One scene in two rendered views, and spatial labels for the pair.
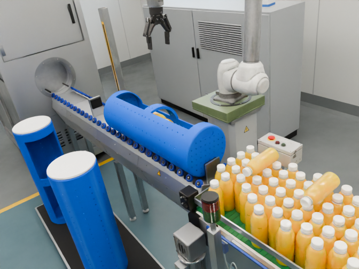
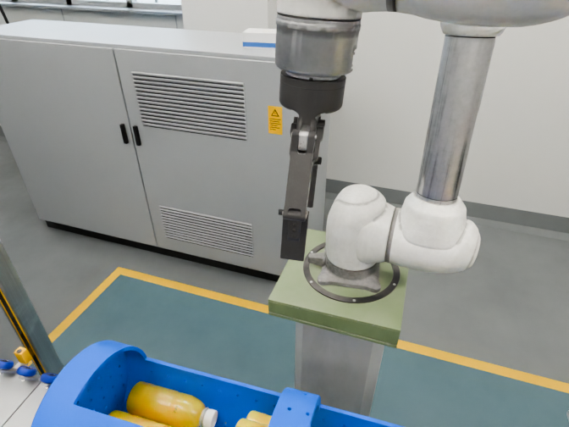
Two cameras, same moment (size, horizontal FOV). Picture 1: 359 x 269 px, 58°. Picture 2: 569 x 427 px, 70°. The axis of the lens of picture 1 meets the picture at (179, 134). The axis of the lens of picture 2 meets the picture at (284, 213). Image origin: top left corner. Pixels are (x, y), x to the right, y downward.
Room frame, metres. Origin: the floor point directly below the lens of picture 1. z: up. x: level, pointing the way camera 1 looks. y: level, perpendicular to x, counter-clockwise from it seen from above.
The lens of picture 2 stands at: (1.51, 0.34, 1.89)
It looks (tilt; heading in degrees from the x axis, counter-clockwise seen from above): 34 degrees down; 322
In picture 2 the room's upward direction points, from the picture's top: straight up
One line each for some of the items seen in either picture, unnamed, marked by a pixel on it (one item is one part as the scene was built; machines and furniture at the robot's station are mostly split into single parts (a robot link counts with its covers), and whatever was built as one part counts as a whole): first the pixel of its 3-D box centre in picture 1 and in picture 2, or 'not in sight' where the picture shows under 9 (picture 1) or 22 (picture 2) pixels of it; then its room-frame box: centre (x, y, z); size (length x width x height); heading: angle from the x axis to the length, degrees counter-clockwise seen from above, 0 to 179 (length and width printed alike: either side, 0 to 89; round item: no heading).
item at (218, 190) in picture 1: (216, 200); not in sight; (1.16, -0.12, 0.99); 0.07 x 0.07 x 0.18
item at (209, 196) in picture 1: (211, 213); not in sight; (0.88, -0.07, 1.18); 0.06 x 0.06 x 0.16
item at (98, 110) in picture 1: (96, 106); not in sight; (2.49, 0.63, 1.00); 0.10 x 0.04 x 0.15; 125
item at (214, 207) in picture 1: (210, 202); not in sight; (0.88, -0.07, 1.23); 0.06 x 0.06 x 0.04
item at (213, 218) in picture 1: (211, 212); not in sight; (0.88, -0.07, 1.18); 0.06 x 0.06 x 0.05
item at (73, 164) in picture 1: (71, 164); not in sight; (1.60, 0.64, 1.03); 0.28 x 0.28 x 0.01
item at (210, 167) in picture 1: (212, 169); not in sight; (1.40, -0.14, 0.99); 0.10 x 0.02 x 0.12; 125
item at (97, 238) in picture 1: (91, 221); not in sight; (1.60, 0.64, 0.59); 0.28 x 0.28 x 0.88
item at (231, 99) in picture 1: (228, 93); (345, 260); (2.13, -0.38, 1.09); 0.22 x 0.18 x 0.06; 38
